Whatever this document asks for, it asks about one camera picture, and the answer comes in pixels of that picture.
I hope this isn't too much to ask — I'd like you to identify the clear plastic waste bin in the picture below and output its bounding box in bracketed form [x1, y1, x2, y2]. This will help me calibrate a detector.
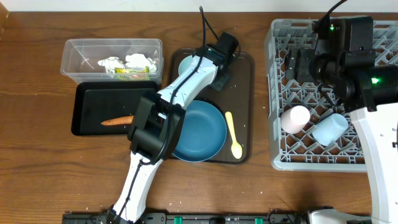
[60, 39, 164, 85]

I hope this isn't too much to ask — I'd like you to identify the brown serving tray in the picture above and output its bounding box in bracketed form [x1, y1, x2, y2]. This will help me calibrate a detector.
[158, 48, 256, 165]

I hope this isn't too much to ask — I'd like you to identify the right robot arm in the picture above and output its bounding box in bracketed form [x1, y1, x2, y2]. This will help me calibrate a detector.
[285, 16, 397, 223]

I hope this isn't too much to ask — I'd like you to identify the light blue cup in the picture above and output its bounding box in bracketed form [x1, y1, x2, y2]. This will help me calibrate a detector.
[312, 113, 348, 146]

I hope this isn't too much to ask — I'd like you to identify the green snack wrapper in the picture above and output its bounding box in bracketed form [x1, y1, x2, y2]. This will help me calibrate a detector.
[114, 67, 149, 81]

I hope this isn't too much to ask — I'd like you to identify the orange carrot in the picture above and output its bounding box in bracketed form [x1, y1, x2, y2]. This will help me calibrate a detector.
[101, 115, 134, 126]

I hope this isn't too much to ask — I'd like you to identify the dark blue plate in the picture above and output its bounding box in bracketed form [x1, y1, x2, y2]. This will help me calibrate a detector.
[173, 100, 227, 162]

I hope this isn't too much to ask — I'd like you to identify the white napkin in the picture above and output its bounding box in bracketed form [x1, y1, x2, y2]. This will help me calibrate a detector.
[98, 54, 157, 73]

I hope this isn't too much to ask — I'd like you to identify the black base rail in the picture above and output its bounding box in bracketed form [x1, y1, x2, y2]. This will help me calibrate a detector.
[62, 213, 307, 224]

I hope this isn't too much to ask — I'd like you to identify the yellow plastic spoon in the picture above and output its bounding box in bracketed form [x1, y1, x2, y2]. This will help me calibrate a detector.
[225, 111, 243, 159]

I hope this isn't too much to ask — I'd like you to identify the black rectangular tray bin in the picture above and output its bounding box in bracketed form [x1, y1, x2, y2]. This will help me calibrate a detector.
[71, 81, 158, 136]

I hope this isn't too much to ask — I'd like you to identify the pink cup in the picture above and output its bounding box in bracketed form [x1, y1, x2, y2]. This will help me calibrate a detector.
[280, 106, 310, 134]

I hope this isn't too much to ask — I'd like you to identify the light blue bowl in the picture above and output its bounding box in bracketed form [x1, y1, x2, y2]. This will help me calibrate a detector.
[178, 55, 193, 75]

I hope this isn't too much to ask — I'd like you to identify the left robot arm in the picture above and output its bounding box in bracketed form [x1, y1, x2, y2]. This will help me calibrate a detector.
[106, 45, 235, 223]

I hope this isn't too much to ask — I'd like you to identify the grey dishwasher rack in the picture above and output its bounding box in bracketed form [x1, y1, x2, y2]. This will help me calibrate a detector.
[265, 19, 397, 172]

